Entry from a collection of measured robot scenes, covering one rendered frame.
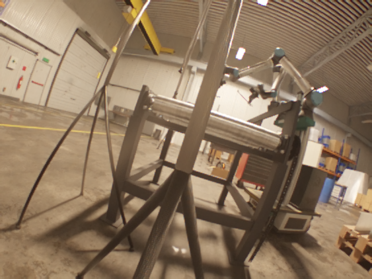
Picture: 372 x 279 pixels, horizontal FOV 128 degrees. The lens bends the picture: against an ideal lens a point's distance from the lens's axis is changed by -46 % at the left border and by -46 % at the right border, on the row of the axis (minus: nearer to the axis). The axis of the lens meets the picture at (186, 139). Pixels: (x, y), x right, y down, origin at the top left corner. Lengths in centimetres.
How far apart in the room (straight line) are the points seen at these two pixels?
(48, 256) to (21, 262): 15
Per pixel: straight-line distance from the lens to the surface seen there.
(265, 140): 100
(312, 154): 644
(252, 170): 381
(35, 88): 976
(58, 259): 93
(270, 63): 201
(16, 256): 95
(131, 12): 877
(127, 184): 108
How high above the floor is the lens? 72
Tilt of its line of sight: 1 degrees down
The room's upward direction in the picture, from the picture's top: 18 degrees clockwise
